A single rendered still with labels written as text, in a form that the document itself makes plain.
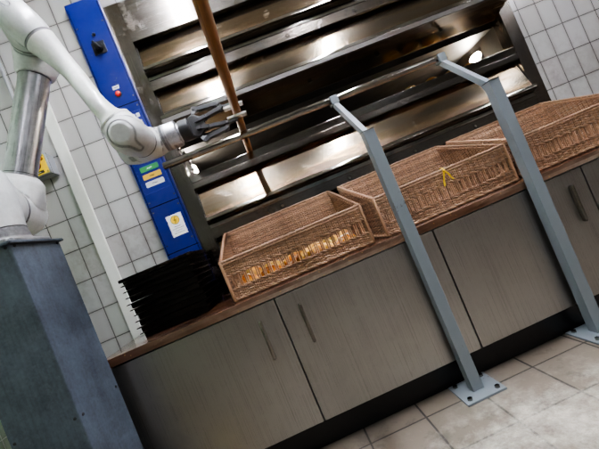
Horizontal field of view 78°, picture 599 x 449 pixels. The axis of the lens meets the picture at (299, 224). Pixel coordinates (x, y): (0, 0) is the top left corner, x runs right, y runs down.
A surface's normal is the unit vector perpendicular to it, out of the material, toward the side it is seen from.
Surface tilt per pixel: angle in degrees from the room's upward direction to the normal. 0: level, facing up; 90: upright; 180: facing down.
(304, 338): 90
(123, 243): 90
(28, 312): 90
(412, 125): 70
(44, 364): 90
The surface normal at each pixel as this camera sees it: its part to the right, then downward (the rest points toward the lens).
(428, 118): -0.07, -0.36
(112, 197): 0.06, -0.04
